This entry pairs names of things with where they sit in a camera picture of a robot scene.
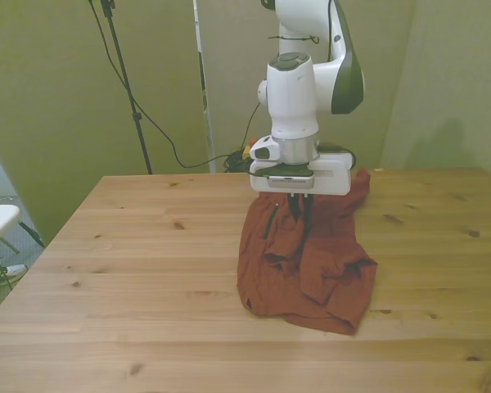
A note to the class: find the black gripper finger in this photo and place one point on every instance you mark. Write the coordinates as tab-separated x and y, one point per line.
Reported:
307	213
294	209

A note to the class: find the white gripper body block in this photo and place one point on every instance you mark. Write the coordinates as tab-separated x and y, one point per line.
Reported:
331	180

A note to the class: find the rust orange shorts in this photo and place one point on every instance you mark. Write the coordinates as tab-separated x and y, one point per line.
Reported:
311	278

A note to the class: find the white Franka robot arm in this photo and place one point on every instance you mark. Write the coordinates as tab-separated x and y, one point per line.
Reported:
290	94

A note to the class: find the yellow emergency stop button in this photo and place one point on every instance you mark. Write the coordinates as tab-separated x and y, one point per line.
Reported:
246	153

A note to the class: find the white vertical partition edge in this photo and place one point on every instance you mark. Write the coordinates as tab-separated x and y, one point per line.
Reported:
208	123

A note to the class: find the black tripod stand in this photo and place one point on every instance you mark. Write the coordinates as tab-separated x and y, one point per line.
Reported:
124	78

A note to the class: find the white power strip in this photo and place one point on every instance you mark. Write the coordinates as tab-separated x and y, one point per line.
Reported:
16	269

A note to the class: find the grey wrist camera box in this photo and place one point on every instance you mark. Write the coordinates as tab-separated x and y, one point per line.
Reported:
290	183

